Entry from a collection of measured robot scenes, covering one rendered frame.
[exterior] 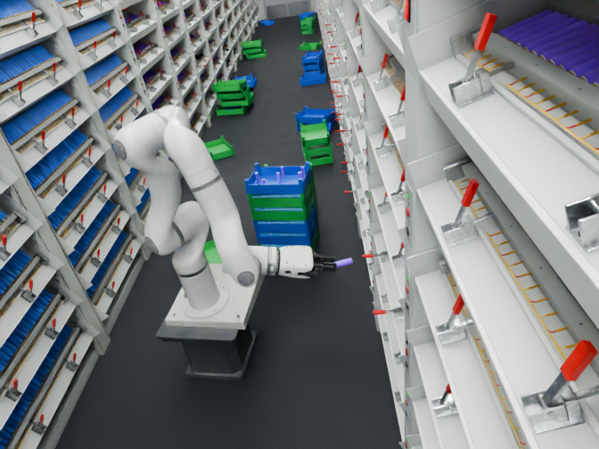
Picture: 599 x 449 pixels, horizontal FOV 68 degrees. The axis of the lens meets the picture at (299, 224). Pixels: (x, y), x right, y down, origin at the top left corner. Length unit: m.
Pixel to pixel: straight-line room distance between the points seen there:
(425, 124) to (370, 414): 1.25
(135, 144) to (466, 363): 0.96
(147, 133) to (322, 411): 1.15
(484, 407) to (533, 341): 0.21
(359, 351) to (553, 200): 1.63
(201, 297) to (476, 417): 1.23
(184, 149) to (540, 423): 0.97
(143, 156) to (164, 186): 0.15
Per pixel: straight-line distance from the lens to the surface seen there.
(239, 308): 1.74
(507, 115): 0.50
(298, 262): 1.29
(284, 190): 2.23
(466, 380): 0.72
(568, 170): 0.40
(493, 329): 0.53
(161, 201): 1.45
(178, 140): 1.19
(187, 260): 1.63
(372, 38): 1.40
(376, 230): 1.66
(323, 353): 1.95
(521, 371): 0.50
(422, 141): 0.74
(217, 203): 1.21
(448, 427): 0.91
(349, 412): 1.78
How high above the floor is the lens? 1.48
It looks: 33 degrees down
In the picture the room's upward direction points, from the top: 9 degrees counter-clockwise
